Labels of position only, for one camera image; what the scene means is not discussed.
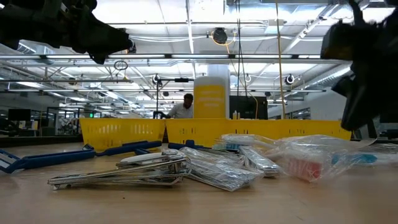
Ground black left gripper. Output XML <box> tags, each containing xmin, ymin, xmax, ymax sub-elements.
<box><xmin>0</xmin><ymin>0</ymin><xmax>134</xmax><ymax>65</ymax></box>

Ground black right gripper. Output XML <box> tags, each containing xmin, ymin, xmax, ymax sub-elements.
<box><xmin>320</xmin><ymin>0</ymin><xmax>398</xmax><ymax>132</ymax></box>

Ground red white toothbrush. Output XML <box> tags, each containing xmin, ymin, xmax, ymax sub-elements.
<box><xmin>273</xmin><ymin>134</ymin><xmax>376</xmax><ymax>184</ymax></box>

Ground dark blue disposable razor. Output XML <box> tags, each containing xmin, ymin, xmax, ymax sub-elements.
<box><xmin>0</xmin><ymin>144</ymin><xmax>96</xmax><ymax>175</ymax></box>
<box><xmin>95</xmin><ymin>140</ymin><xmax>163</xmax><ymax>157</ymax></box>
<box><xmin>167</xmin><ymin>139</ymin><xmax>208</xmax><ymax>151</ymax></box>

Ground yellow slotted plastic basket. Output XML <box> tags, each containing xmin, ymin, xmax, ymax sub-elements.
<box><xmin>165</xmin><ymin>118</ymin><xmax>231</xmax><ymax>149</ymax></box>
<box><xmin>228</xmin><ymin>119</ymin><xmax>277</xmax><ymax>141</ymax></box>
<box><xmin>79</xmin><ymin>117</ymin><xmax>166</xmax><ymax>152</ymax></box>
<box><xmin>273</xmin><ymin>120</ymin><xmax>353</xmax><ymax>141</ymax></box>

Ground black stand with crossbar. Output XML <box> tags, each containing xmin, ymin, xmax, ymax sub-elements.
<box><xmin>152</xmin><ymin>77</ymin><xmax>195</xmax><ymax>119</ymax></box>

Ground black desk monitor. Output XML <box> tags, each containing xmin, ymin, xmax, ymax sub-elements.
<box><xmin>7</xmin><ymin>108</ymin><xmax>32</xmax><ymax>122</ymax></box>

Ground row of yellow baskets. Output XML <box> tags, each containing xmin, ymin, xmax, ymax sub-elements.
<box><xmin>0</xmin><ymin>133</ymin><xmax>398</xmax><ymax>149</ymax></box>

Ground yellow white wipes canister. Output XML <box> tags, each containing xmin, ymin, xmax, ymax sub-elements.
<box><xmin>193</xmin><ymin>64</ymin><xmax>231</xmax><ymax>120</ymax></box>

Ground yellow hanging cable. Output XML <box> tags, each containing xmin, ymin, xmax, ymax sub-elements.
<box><xmin>275</xmin><ymin>0</ymin><xmax>286</xmax><ymax>119</ymax></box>

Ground black hanging cables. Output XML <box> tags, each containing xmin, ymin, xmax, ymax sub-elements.
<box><xmin>234</xmin><ymin>0</ymin><xmax>249</xmax><ymax>98</ymax></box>

